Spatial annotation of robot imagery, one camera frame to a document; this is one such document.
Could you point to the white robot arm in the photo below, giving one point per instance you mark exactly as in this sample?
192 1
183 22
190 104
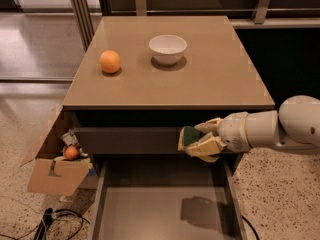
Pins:
293 128

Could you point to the closed top drawer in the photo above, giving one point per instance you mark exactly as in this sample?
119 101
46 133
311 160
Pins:
130 140

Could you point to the crumpled wrapper in box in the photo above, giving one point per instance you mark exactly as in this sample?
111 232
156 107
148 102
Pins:
69 138

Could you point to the grey drawer cabinet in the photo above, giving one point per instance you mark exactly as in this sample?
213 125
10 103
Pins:
214 77

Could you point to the orange fruit on cabinet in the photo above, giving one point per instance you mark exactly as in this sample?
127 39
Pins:
110 62

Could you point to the open middle drawer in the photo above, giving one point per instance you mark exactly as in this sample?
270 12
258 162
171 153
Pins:
166 200

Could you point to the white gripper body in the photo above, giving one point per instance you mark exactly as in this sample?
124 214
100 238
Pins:
233 131

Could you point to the green and yellow sponge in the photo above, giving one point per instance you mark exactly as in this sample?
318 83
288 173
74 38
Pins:
188 135

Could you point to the cardboard box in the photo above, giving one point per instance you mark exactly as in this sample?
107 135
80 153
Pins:
52 173

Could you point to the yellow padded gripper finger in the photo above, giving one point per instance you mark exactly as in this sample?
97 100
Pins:
210 126
207 148

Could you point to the orange fruit in box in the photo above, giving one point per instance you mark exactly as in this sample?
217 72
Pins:
71 153

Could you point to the white ceramic bowl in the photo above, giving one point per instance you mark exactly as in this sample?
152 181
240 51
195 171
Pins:
167 50

